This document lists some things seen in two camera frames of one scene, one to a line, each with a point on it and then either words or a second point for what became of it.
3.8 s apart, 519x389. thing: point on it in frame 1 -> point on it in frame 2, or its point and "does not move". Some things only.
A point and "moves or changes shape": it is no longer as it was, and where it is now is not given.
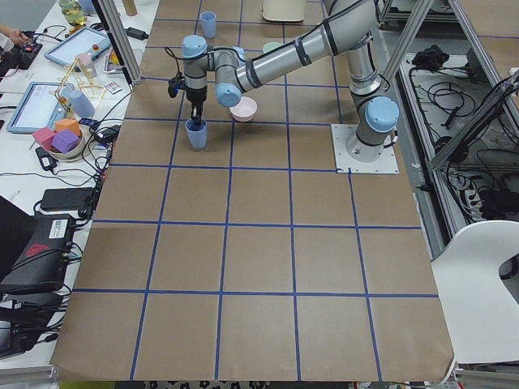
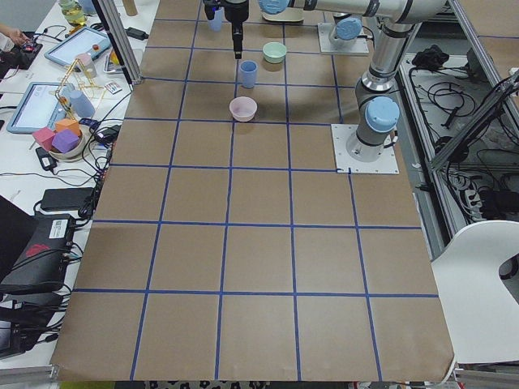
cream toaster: [283, 10] does not move
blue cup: [208, 19] -> [216, 23]
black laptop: [34, 250] does not move
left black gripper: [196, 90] -> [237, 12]
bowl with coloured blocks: [63, 140] does not move
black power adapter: [136, 33] does not move
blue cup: [197, 134] moves or changes shape
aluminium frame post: [109, 18] does not move
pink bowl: [245, 110] does not move
